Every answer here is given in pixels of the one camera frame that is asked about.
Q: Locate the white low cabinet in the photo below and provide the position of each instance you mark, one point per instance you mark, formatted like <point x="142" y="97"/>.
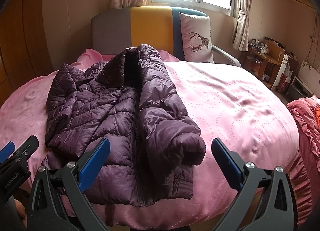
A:
<point x="298" y="89"/>

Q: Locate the red ruffled blanket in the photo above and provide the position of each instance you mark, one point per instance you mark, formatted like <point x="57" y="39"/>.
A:
<point x="304" y="174"/>

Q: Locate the deer print pillow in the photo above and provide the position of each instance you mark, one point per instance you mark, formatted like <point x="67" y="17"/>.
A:
<point x="196" y="38"/>

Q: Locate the grey curved bed rail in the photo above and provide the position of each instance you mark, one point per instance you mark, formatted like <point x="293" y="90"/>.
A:
<point x="232" y="60"/>

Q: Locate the purple quilted down jacket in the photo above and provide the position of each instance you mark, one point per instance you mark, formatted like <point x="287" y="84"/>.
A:
<point x="131" y="101"/>

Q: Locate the person's left hand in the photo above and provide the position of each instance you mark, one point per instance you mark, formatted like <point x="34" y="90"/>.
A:
<point x="21" y="212"/>

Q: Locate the grey yellow blue headboard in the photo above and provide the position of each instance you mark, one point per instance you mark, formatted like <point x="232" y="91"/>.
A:
<point x="158" y="26"/>

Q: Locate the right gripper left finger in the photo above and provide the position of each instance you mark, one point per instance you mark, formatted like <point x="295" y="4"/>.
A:
<point x="58" y="201"/>

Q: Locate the wooden wardrobe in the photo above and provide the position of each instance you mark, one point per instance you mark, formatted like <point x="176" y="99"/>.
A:
<point x="24" y="51"/>

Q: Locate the pink bedspread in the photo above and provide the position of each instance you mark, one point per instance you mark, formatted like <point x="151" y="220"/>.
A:
<point x="223" y="100"/>

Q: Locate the white red box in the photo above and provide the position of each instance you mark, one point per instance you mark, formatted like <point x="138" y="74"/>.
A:
<point x="284" y="76"/>

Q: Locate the wooden desk with clutter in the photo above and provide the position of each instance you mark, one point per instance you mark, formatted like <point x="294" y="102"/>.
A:
<point x="266" y="60"/>

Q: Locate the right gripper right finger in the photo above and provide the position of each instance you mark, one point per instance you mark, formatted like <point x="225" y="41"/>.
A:
<point x="276" y="209"/>

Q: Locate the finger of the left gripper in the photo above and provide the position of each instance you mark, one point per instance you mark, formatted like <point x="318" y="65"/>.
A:
<point x="6" y="151"/>
<point x="26" y="149"/>

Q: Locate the right floral curtain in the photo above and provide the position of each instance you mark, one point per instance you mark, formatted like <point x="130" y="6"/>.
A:
<point x="240" y="38"/>

